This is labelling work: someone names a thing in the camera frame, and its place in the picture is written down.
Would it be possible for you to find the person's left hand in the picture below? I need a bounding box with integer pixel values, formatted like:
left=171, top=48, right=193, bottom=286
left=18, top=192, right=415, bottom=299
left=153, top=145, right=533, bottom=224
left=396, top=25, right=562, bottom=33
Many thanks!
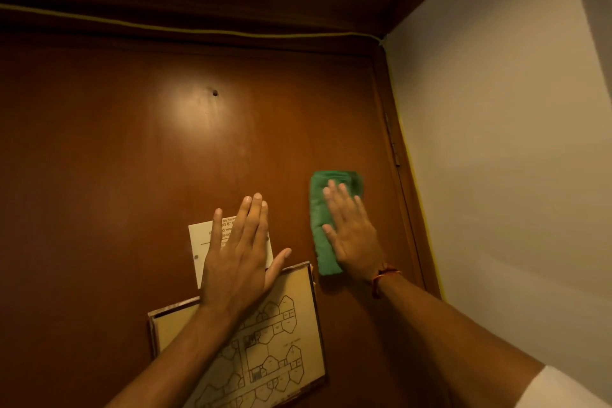
left=199, top=193, right=292, bottom=319

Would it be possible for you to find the person's right hand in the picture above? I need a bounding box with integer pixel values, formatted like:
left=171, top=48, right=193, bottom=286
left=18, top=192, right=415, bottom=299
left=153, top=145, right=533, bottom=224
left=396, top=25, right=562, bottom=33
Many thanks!
left=322, top=179, right=386, bottom=282

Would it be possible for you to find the green cleaning cloth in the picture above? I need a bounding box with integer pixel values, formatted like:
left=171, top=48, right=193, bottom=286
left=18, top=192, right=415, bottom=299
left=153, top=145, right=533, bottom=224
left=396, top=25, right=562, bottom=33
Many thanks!
left=309, top=171, right=364, bottom=277

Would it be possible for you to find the person's right forearm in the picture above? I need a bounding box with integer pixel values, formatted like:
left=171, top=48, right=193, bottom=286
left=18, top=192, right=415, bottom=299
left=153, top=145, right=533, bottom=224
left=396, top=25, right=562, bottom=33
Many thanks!
left=375, top=273, right=546, bottom=408

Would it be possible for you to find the person's left forearm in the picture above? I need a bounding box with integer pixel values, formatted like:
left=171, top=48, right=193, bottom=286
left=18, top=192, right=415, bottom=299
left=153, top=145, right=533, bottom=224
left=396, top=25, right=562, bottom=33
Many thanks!
left=104, top=305, right=240, bottom=408

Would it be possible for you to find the white paper notice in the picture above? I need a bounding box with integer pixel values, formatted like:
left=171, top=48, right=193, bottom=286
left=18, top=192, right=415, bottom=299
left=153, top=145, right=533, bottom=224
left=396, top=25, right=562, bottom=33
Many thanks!
left=188, top=215, right=274, bottom=290

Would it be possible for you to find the framed floor plan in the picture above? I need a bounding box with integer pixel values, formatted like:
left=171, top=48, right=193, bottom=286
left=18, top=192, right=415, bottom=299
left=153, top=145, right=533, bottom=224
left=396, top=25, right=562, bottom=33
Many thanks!
left=147, top=261, right=329, bottom=408

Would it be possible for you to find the red thread wristband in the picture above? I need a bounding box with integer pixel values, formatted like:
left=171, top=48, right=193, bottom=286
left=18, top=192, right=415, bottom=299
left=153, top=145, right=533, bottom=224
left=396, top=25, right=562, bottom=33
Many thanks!
left=371, top=265, right=402, bottom=299

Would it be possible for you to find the brown wooden door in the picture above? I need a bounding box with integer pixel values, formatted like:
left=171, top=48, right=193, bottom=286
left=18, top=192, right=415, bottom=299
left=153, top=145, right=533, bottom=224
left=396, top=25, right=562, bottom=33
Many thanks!
left=0, top=25, right=426, bottom=408

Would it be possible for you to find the white shirt sleeve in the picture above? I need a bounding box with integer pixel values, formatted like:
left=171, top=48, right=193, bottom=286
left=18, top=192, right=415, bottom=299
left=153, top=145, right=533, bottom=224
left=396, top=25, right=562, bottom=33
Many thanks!
left=514, top=365, right=612, bottom=408

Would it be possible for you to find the wooden door frame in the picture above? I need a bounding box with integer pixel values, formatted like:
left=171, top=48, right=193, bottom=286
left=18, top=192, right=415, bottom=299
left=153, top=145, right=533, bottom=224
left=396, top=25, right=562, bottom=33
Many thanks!
left=0, top=0, right=488, bottom=301

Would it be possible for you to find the yellow cable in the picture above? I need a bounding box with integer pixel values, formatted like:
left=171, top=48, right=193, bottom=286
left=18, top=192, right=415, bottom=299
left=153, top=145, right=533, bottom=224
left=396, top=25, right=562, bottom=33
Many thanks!
left=0, top=3, right=383, bottom=45

